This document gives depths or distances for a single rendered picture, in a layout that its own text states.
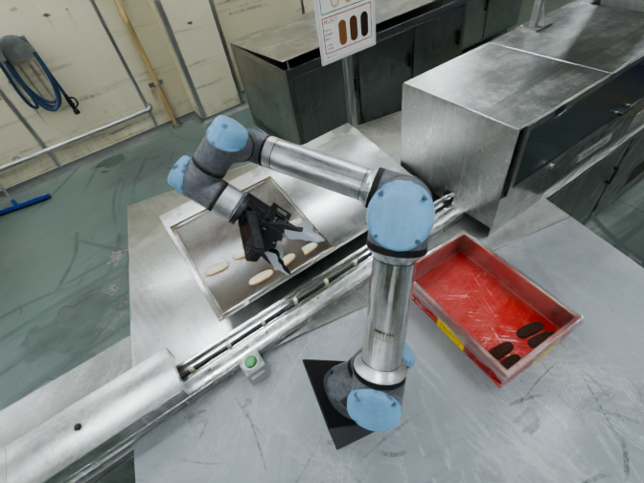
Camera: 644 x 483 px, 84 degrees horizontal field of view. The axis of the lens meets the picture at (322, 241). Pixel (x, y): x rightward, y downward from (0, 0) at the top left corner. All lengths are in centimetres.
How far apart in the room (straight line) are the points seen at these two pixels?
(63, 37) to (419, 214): 418
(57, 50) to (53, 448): 375
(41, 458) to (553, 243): 184
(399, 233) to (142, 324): 120
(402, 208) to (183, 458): 99
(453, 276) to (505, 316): 22
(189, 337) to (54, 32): 357
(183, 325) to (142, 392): 31
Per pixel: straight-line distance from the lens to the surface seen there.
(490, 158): 143
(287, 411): 124
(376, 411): 83
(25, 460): 147
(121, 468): 151
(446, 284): 143
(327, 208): 158
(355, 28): 200
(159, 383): 132
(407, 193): 64
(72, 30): 453
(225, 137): 76
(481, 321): 136
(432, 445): 119
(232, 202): 80
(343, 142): 189
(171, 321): 155
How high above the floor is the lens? 197
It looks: 47 degrees down
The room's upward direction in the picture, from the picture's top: 12 degrees counter-clockwise
